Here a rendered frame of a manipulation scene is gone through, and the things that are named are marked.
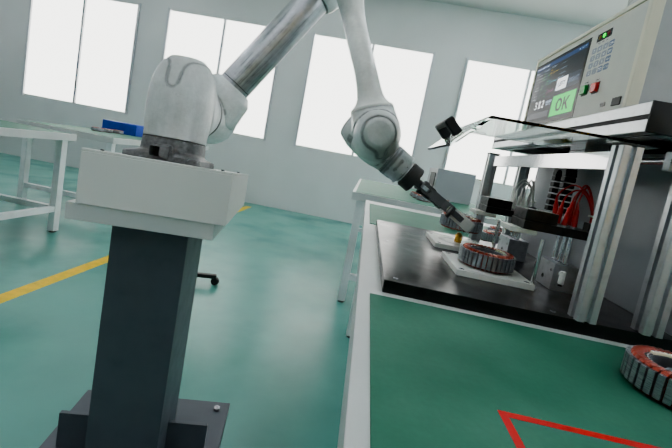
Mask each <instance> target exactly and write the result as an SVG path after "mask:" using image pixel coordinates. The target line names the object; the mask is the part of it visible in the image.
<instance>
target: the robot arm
mask: <svg viewBox="0 0 672 448"><path fill-rule="evenodd" d="M338 8H339V10H340V14H341V18H342V22H343V26H344V31H345V36H346V40H347V44H348V48H349V53H350V57H351V61H352V65H353V69H354V74H355V80H356V88H357V102H356V105H355V107H354V108H353V109H352V111H351V117H350V118H349V119H348V120H347V121H346V122H345V124H344V125H343V127H342V129H341V136H342V138H343V140H344V141H345V143H346V144H347V146H348V147H349V148H350V149H351V150H352V151H353V152H354V153H355V154H356V155H357V156H358V157H359V158H360V159H361V160H363V161H364V162H365V163H367V164H368V165H370V166H372V167H374V168H376V169H377V170H378V171H380V173H382V174H383V175H384V176H385V177H387V178H389V179H390V180H392V182H396V181H398V182H397V183H398V185H400V186H401V187H402V188H403V189H404V190H405V191H408V190H410V189H411V188H412V187H413V186H414V188H415V189H417V190H416V192H417V193H418V194H420V195H421V196H423V197H424V198H425V199H427V200H428V201H430V202H432V203H433V204H434V206H435V207H437V208H438V209H439V210H440V211H441V212H446V215H445V216H446V217H447V218H448V217H449V218H451V219H452V220H453V221H454V222H455V223H456V224H457V225H459V226H460V227H461V228H462V229H463V230H464V231H465V232H467V233H469V232H470V231H471V230H472V229H473V228H474V227H475V226H476V225H475V224H474V223H473V222H472V221H471V220H470V219H468V218H467V217H466V216H465V215H464V214H463V213H462V212H460V211H459V210H458V209H457V208H456V207H455V206H454V205H452V204H451V203H449V202H448V201H447V200H446V199H445V198H444V197H442V196H441V195H440V194H439V193H438V192H437V190H436V189H434V188H433V187H432V186H431V184H430V183H429V182H427V181H424V182H423V181H422V180H420V178H421V177H422V176H423V174H424V170H423V169H422V168H421V167H420V166H419V165H417V164H415V163H414V164H413V162H414V158H413V157H412V156H411V155H410V154H409V153H408V152H407V151H405V150H404V148H403V147H401V146H400V145H399V143H400V140H401V128H400V122H399V120H398V117H397V115H396V112H395V109H394V105H393V103H391V102H389V101H388V100H387V99H386V98H385V97H384V95H383V92H382V89H381V85H380V81H379V77H378V72H377V68H376V64H375V60H374V55H373V51H372V47H371V42H370V38H369V34H368V29H367V24H366V19H365V10H364V0H290V1H289V2H288V3H287V5H286V6H285V7H284V8H283V9H282V10H281V11H280V12H279V13H278V14H277V15H276V16H275V18H274V19H273V20H272V21H271V22H270V23H269V24H268V25H267V26H266V27H265V28H264V29H263V30H262V32H261V33H260V34H259V35H258V36H257V37H256V38H255V39H254V40H253V41H252V42H251V43H250V45H249V46H248V47H247V48H246V49H245V50H244V51H243V52H242V53H241V54H240V55H239V56H238V58H237V59H236V60H235V61H234V62H233V63H232V64H231V65H230V66H229V67H228V68H227V69H226V70H225V72H224V73H223V74H222V75H221V74H220V73H217V74H212V72H211V70H210V68H208V66H207V65H206V64H205V63H204V62H203V61H200V60H198V59H195V58H191V57H187V56H182V55H170V56H169V57H167V58H165V59H163V60H162V61H161V63H160V64H159V65H158V67H157V68H156V70H155V72H154V73H153V76H152V78H151V82H150V86H149V90H148V95H147V100H146V107H145V114H144V129H143V136H142V140H141V144H140V147H138V148H123V150H122V154H126V155H131V156H137V157H143V158H149V159H155V160H161V161H167V162H173V163H179V164H185V165H191V166H197V167H204V168H211V169H214V164H213V163H211V162H209V161H207V160H205V151H206V144H217V143H220V142H223V141H225V140H226V139H228V138H229V137H230V136H231V135H232V134H233V132H234V130H235V128H236V126H237V125H238V123H239V121H240V120H241V118H242V117H243V116H244V114H245V113H246V111H247V110H248V99H247V97H248V96H249V95H250V94H251V93H252V92H253V91H254V90H255V88H256V87H257V86H258V85H259V84H260V83H261V82H262V81H263V80H264V79H265V78H266V77H267V76H268V74H269V73H270V72H271V71H272V70H273V69H274V68H275V67H276V66H277V65H278V64H279V63H280V61H281V60H282V59H283V58H284V57H285V56H286V55H287V54H288V53H289V52H290V51H291V50H292V48H293V47H294V46H295V45H296V44H297V43H298V42H299V41H300V40H301V39H302V38H303V37H304V36H305V34H306V33H307V32H308V31H309V30H310V29H311V28H312V27H313V26H314V25H315V24H316V23H317V21H318V20H319V19H320V18H321V17H322V16H323V15H324V14H330V13H332V12H334V11H335V10H337V9H338Z"/></svg>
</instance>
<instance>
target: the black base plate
mask: <svg viewBox="0 0 672 448"><path fill-rule="evenodd" d="M426 232H431V233H436V234H441V235H446V236H451V237H455V235H452V234H447V233H442V232H437V231H432V230H427V229H422V228H417V227H412V226H407V225H402V224H397V223H392V222H387V221H382V220H377V221H376V235H377V245H378V256H379V266H380V277H381V287H382V292H384V293H389V294H394V295H398V296H403V297H408V298H412V299H417V300H422V301H427V302H431V303H436V304H441V305H445V306H450V307H455V308H459V309H464V310H469V311H473V312H478V313H483V314H487V315H492V316H497V317H501V318H506V319H511V320H515V321H520V322H525V323H529V324H534V325H539V326H543V327H548V328H553V329H557V330H562V331H567V332H571V333H576V334H581V335H585V336H590V337H595V338H599V339H604V340H609V341H613V342H618V343H623V344H627V345H633V346H634V345H644V346H645V345H648V346H654V347H656V348H662V349H663V350H669V351H671V352H672V336H671V335H669V334H667V333H665V332H664V335H663V339H659V338H655V337H654V336H652V335H651V336H650V337H649V336H645V335H642V334H640V333H639V332H638V330H634V329H632V328H631V327H630V326H631V322H632V319H633V316H634V314H633V313H631V312H629V311H627V310H626V309H624V308H622V307H620V306H619V305H617V304H615V303H613V302H612V301H610V300H608V299H607V298H605V297H603V301H602V305H601V308H600V312H599V316H598V319H597V323H596V325H593V324H589V323H588V322H585V321H584V323H583V322H578V321H576V320H575V319H573V317H572V316H569V315H568V314H567V313H568V309H569V305H570V302H571V298H572V294H568V293H563V292H559V291H554V290H549V289H548V288H546V287H545V286H543V285H542V284H541V283H539V282H538V281H536V280H535V284H534V285H535V287H536V290H534V291H531V290H526V289H521V288H516V287H511V286H507V285H502V284H497V283H492V282H487V281H483V280H478V279H473V278H468V277H463V276H459V275H456V274H455V273H454V272H453V270H452V269H451V268H450V267H449V265H448V264H447V263H446V261H445V260H444V259H443V257H442V256H441V254H442V251H445V252H450V253H455V254H458V253H459V252H458V251H453V250H448V249H443V248H438V247H434V246H433V244H432V243H431V242H430V240H429V239H428V238H427V236H426ZM535 261H536V258H535V257H534V256H532V255H530V254H529V253H526V257H525V261H524V262H520V261H516V263H515V267H514V270H515V271H517V272H518V273H519V274H521V275H522V276H523V277H525V278H526V279H527V280H529V281H531V277H532V273H533V269H534V265H535Z"/></svg>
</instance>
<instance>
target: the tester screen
mask: <svg viewBox="0 0 672 448"><path fill-rule="evenodd" d="M588 45H589V42H588V43H587V44H585V45H583V46H581V47H579V48H577V49H576V50H574V51H572V52H570V53H568V54H566V55H565V56H563V57H561V58H559V59H557V60H555V61H554V62H552V63H550V64H548V65H546V66H544V67H543V68H541V69H539V70H538V73H537V77H536V81H535V85H534V89H533V94H532V98H531V102H530V106H529V110H528V114H527V117H528V115H531V114H535V113H538V112H541V111H545V110H548V113H547V116H544V117H541V118H537V119H533V120H529V121H527V119H526V122H532V123H534V122H539V121H543V120H547V119H551V118H555V117H559V116H564V115H568V114H571V112H572V110H571V111H570V112H566V113H562V114H558V115H554V116H550V117H548V116H549V112H550V108H551V104H552V100H553V97H554V96H556V95H559V94H562V93H565V92H568V91H571V90H573V89H576V88H577V89H578V85H579V82H578V83H576V84H574V85H571V86H568V87H566V88H563V89H560V90H558V91H555V89H556V85H557V81H558V79H559V78H562V77H564V76H566V75H569V74H571V73H573V72H575V71H578V70H580V69H583V65H584V61H585V57H586V53H587V49H588ZM544 99H546V100H545V104H544V108H543V109H540V110H536V111H533V110H534V106H535V103H536V102H539V101H541V100H544Z"/></svg>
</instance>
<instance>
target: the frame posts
mask: <svg viewBox="0 0 672 448"><path fill-rule="evenodd" d="M645 148H646V146H645V145H639V144H634V143H628V142H620V143H612V148H611V151H610V155H609V159H608V163H607V166H606V170H605V174H604V178H603V181H602V185H601V189H600V193H599V196H598V200H597V204H596V208H595V211H594V215H593V219H592V223H591V226H590V230H589V234H588V238H587V241H586V245H585V249H584V253H583V256H582V260H581V264H580V268H579V272H578V275H577V279H576V283H575V287H574V290H573V294H572V298H571V302H570V305H569V309H568V313H567V314H568V315H569V316H572V317H573V319H575V320H576V321H578V322H583V323H584V321H585V322H588V323H589V324H593V325H596V323H597V319H598V316H599V312H600V308H601V305H602V301H603V297H604V294H605V290H606V287H607V283H608V279H609V276H610V272H611V268H612V265H613V261H614V258H615V254H616V250H617V247H618V243H619V239H620V236H621V232H622V229H623V225H624V221H625V218H626V214H627V210H628V207H629V203H630V200H631V196H632V192H633V189H634V185H635V181H636V178H637V174H638V171H639V167H640V163H641V160H642V156H643V152H644V149H645ZM493 156H500V154H497V153H491V152H490V153H487V158H486V162H485V167H484V171H483V175H482V180H481V184H480V188H479V193H478V197H477V201H476V206H475V209H478V207H479V203H480V202H481V197H482V195H483V196H489V197H490V195H491V191H492V187H493V182H494V178H495V174H496V170H497V167H495V166H491V162H492V157H493ZM529 173H530V168H522V167H517V170H516V174H515V178H514V183H513V187H512V191H511V195H510V199H509V201H511V196H512V194H513V190H514V188H515V186H516V185H517V184H518V183H519V182H520V181H521V180H523V179H526V180H528V177H529ZM671 308H672V183H671V186H670V190H669V193H668V197H667V200H666V204H665V207H664V211H663V214H662V218H661V221H660V225H659V228H658V232H657V235H656V239H655V242H654V246H653V249H652V253H651V256H650V260H649V263H648V267H647V270H646V274H645V277H644V281H643V284H642V288H641V291H640V295H639V298H638V302H637V305H636V309H635V312H634V316H633V319H632V322H631V326H630V327H631V328H632V329H634V330H638V332H639V333H640V334H642V335H645V336H649V337H650V336H651V335H652V336H654V337H655V338H659V339H663V335H664V332H665V328H666V325H667V322H668V318H669V315H670V312H671Z"/></svg>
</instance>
